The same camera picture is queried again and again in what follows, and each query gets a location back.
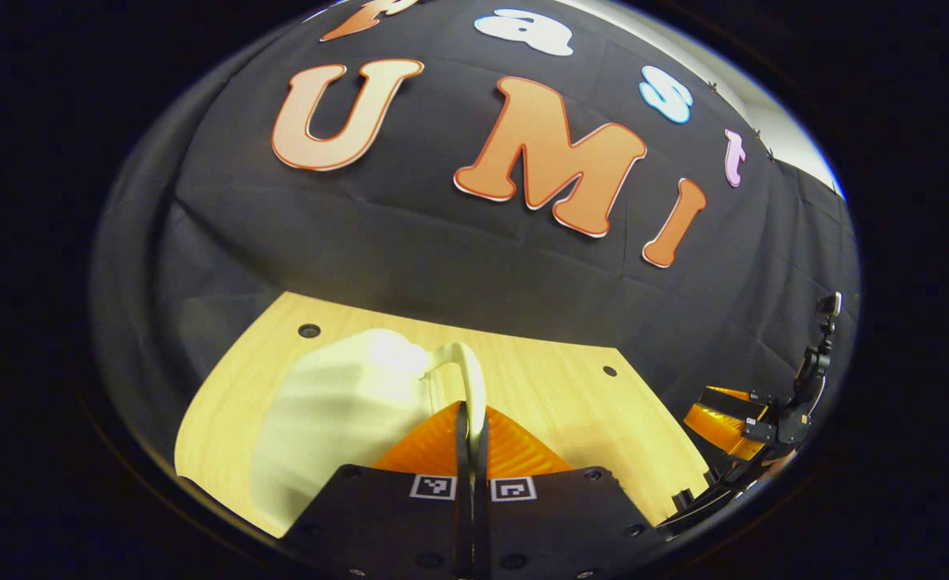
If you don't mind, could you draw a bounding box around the pale yellow suitcase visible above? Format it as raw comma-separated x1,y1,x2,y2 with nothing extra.
251,329,487,539

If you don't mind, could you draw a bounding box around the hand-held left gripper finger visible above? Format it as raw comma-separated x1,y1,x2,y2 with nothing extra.
474,403,669,580
281,400,475,580

